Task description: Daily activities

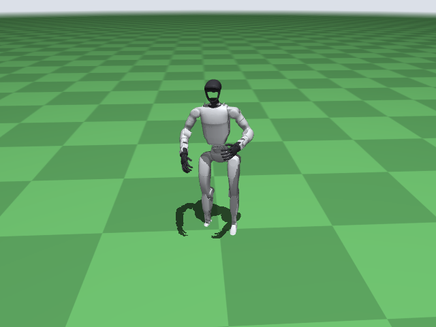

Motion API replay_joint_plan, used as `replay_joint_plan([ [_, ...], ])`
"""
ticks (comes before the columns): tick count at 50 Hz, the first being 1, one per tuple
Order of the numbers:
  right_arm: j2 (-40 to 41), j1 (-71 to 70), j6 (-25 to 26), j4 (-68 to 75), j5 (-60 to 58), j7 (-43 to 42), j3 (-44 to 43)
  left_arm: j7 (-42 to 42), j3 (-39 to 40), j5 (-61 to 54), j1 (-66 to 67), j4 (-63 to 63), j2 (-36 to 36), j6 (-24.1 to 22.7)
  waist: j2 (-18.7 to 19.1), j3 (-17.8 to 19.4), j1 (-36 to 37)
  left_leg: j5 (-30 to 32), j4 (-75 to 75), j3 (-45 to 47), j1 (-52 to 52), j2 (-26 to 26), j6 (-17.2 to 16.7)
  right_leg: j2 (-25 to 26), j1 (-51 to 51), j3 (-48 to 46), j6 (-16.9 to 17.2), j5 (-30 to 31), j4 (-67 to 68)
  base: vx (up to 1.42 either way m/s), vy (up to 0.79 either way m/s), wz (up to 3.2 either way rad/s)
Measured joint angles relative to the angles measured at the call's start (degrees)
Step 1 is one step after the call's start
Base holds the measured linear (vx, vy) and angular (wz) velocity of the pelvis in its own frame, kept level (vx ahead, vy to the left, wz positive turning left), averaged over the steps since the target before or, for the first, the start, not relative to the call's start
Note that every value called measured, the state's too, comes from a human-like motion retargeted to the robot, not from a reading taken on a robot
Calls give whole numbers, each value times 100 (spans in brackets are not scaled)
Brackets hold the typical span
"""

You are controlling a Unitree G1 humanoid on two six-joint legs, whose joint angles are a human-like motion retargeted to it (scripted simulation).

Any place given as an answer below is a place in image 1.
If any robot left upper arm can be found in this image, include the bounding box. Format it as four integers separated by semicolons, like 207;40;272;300
227;106;251;134

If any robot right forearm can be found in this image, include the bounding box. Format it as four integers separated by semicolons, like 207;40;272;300
179;129;189;153

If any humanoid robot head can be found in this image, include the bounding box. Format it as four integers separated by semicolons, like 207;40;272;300
204;79;221;108

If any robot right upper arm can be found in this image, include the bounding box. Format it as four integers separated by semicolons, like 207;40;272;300
183;107;201;138

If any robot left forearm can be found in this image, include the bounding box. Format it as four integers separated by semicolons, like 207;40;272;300
238;129;254;150

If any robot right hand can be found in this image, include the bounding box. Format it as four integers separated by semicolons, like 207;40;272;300
180;147;193;173

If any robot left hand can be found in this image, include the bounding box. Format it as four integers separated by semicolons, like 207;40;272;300
221;142;240;161

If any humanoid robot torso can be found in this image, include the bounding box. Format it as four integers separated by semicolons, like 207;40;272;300
200;102;230;163

